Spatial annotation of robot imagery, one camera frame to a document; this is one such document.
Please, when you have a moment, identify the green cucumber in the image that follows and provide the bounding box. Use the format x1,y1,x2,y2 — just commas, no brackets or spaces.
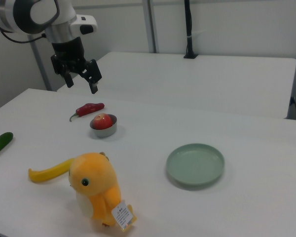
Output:
0,132,14,160

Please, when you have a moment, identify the grey partition post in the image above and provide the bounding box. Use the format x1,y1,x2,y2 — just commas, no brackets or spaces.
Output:
145,0,159,54
29,41,53,91

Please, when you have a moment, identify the yellow banana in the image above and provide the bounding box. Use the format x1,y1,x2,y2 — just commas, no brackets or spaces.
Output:
28,158,74,184

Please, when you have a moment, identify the red apple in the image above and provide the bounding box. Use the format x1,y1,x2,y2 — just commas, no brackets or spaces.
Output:
92,113,113,130

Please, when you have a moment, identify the red chili pepper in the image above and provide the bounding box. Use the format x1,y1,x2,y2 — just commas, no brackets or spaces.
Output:
69,102,106,122

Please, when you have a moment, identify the green plastic plate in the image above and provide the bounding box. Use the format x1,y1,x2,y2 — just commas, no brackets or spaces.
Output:
165,143,225,187

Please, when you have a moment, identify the black pole with base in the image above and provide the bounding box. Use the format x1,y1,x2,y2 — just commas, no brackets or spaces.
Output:
183,0,198,59

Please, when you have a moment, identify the small metal bowl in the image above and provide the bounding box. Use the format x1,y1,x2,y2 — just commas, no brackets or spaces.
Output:
89,114,118,138

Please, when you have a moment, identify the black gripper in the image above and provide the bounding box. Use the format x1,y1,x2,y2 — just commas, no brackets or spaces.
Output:
50,37,103,94

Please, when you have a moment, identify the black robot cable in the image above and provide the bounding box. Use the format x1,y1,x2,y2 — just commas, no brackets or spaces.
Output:
1,31,46,44

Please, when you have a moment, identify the orange plush dinosaur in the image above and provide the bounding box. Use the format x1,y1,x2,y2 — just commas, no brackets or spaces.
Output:
68,152,139,230

